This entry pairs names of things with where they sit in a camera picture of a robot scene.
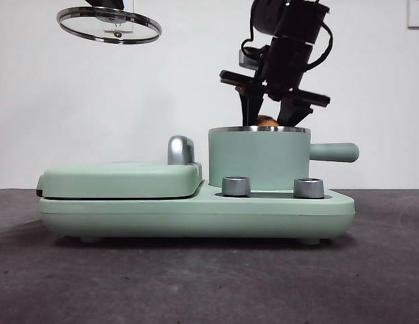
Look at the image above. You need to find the mint green handled pot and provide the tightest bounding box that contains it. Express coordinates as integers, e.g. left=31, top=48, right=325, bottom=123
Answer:
left=207, top=125, right=360, bottom=192

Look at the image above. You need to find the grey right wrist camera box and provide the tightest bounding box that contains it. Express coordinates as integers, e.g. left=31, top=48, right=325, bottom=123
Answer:
left=239, top=49, right=262, bottom=68

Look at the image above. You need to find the mint green hinged grill lid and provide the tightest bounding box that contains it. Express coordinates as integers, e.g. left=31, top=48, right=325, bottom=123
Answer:
left=35, top=135, right=203, bottom=200

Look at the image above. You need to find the silver control knob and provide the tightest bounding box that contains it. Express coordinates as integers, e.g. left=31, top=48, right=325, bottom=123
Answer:
left=221, top=176, right=251, bottom=197
left=293, top=178, right=324, bottom=199

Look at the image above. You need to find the glass pot lid green knob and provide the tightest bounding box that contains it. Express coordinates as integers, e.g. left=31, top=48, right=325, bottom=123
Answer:
left=56, top=6, right=162, bottom=45

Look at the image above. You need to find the mint green breakfast cooker base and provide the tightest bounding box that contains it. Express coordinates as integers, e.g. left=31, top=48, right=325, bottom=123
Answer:
left=39, top=180, right=355, bottom=244

